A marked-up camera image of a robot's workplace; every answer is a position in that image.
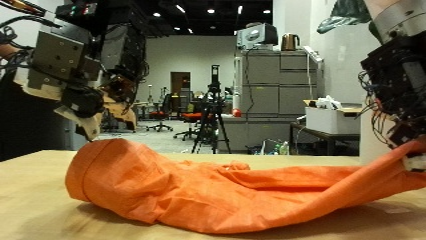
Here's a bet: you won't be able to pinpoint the dark side table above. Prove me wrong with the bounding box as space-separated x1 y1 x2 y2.
289 122 361 157

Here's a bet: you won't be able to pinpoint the white power strip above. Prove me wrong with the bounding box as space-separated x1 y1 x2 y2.
302 45 324 64

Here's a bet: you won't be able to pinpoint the white cylindrical plant pot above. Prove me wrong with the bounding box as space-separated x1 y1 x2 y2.
358 108 397 166

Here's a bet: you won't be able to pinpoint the copper electric kettle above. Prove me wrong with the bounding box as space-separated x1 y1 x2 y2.
280 32 301 52

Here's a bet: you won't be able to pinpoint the orange button shirt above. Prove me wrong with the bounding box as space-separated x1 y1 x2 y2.
64 137 426 235

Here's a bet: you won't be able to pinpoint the grey boxy monitor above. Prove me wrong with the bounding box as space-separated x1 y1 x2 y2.
236 22 280 52

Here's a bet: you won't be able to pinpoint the white crumpled items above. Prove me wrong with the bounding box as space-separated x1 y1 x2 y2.
313 95 344 111

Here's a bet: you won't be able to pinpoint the brown door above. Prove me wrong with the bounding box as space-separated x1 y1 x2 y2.
169 71 192 98

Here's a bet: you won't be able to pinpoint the low grey cabinet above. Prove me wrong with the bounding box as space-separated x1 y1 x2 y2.
216 114 300 155

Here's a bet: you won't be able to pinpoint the black camera tripod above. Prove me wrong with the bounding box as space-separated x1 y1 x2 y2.
190 64 232 155

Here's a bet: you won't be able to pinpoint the green plastic bottle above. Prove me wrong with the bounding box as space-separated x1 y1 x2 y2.
273 141 292 157

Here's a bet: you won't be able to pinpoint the tall grey metal cabinet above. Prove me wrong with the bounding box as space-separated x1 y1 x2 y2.
238 49 324 119

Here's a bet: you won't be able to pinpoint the orange seat office chair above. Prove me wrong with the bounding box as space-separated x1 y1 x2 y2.
172 90 205 141
144 94 174 133

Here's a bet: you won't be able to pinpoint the white storage box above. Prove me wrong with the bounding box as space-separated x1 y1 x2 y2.
304 106 362 136

